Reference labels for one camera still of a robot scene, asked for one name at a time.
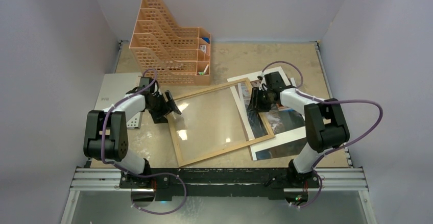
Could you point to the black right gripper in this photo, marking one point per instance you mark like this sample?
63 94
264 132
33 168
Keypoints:
256 98

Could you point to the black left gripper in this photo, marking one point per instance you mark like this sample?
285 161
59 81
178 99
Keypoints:
169 107

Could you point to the wooden picture frame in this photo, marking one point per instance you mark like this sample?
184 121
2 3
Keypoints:
220 153

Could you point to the printed photo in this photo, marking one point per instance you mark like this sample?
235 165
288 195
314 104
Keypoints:
278 151

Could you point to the white photo mat board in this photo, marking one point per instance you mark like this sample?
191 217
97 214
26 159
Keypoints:
286 124

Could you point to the transparent acrylic sheet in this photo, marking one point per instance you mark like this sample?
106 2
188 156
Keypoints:
213 124

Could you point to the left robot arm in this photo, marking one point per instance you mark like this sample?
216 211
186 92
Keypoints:
106 136

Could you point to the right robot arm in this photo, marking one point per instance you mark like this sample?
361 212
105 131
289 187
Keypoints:
325 124

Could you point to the grey booklet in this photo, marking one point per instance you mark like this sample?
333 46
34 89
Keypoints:
114 88

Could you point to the green white item in organizer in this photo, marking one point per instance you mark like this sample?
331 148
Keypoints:
204 70

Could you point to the orange plastic file organizer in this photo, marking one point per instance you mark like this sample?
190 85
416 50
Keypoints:
168 50

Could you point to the red white item in organizer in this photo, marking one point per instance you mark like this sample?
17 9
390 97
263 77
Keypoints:
203 48

